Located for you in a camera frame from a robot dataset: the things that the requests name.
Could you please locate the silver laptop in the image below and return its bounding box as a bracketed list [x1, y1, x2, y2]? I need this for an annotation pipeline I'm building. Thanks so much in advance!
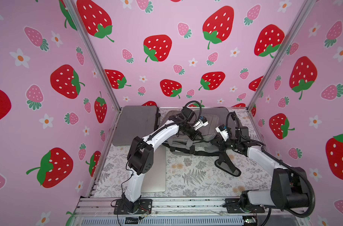
[141, 145, 167, 193]

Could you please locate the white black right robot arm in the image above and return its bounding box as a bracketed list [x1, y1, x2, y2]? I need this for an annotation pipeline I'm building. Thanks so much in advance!
[215, 112, 316, 218]

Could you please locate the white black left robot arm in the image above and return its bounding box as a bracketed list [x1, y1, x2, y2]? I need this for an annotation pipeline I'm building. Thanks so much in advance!
[121, 100, 208, 213]

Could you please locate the dark grey laptop sleeve left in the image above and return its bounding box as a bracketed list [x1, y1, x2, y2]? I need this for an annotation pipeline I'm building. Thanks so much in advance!
[112, 105, 161, 147]

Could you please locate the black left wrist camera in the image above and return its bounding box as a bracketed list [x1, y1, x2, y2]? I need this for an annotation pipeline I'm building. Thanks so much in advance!
[193, 117, 209, 131]

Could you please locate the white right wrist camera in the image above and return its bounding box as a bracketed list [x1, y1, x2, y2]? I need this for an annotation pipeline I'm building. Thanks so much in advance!
[216, 125, 229, 141]

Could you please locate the dark grey laptop sleeve with handle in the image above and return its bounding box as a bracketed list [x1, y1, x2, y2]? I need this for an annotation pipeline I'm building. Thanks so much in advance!
[202, 107, 237, 135]

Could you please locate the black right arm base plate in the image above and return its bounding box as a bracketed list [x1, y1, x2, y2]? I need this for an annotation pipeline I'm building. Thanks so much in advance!
[222, 198, 265, 213]

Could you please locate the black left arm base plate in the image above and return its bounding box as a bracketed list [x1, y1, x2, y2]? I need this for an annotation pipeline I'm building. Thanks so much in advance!
[114, 199, 153, 215]

